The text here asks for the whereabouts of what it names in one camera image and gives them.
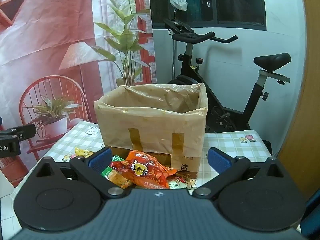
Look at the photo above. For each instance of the orange red snack packet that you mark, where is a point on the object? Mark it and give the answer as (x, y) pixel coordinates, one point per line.
(145, 171)

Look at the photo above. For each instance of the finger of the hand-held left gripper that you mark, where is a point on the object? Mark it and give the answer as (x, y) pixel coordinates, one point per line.
(25, 132)

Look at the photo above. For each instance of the yellow red snack packet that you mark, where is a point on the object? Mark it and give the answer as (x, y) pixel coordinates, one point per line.
(82, 152)

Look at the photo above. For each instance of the dark window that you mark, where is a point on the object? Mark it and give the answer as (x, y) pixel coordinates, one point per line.
(200, 2)

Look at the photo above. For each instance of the white green snack packet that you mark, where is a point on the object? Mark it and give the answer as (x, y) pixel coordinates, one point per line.
(178, 183)

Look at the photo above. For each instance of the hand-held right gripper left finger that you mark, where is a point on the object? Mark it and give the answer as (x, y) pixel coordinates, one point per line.
(100, 158)

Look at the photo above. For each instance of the black exercise bike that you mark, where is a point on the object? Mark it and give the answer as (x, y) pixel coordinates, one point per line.
(190, 72)

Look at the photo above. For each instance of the printed backdrop cloth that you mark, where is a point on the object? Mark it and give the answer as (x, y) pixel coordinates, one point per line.
(50, 42)

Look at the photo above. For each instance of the checked tablecloth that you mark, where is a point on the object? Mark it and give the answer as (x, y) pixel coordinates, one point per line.
(230, 142)

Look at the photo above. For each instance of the white covered stand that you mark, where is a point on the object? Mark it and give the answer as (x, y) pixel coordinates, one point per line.
(178, 2)

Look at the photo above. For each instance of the wooden door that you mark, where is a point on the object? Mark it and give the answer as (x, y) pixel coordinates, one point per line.
(310, 92)

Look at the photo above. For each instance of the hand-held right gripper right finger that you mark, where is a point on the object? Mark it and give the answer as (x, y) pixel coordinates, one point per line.
(220, 161)

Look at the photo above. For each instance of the green orange snack packet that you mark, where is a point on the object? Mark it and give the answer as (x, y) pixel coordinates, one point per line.
(113, 175)

